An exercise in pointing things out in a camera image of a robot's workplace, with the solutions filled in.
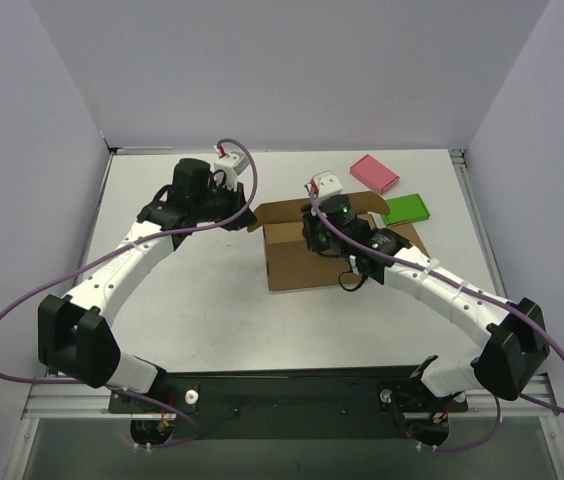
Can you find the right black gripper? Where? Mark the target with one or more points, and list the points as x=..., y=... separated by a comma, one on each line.
x=312, y=235

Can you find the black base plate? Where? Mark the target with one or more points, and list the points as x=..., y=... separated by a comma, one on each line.
x=305, y=404

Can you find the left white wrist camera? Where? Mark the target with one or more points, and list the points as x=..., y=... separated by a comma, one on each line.
x=227, y=168

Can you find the large brown cardboard box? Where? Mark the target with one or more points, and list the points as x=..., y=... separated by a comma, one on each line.
x=301, y=252

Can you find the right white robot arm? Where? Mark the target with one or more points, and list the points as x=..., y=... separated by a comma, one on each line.
x=508, y=349

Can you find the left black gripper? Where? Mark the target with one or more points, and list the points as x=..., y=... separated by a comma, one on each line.
x=237, y=203

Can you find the pink paper box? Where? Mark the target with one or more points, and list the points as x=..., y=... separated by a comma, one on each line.
x=374, y=175

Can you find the aluminium frame rail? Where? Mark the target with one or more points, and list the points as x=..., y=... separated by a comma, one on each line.
x=207, y=307

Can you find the small brown cardboard box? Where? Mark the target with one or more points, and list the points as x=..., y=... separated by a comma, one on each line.
x=408, y=231

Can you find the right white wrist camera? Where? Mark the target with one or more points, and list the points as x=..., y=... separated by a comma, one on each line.
x=323, y=186

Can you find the green paper box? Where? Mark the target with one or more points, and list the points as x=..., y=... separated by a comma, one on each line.
x=406, y=209

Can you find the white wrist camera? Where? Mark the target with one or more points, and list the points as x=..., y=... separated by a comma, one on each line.
x=323, y=186
x=227, y=168

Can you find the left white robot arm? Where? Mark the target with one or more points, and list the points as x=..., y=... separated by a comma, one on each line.
x=74, y=331

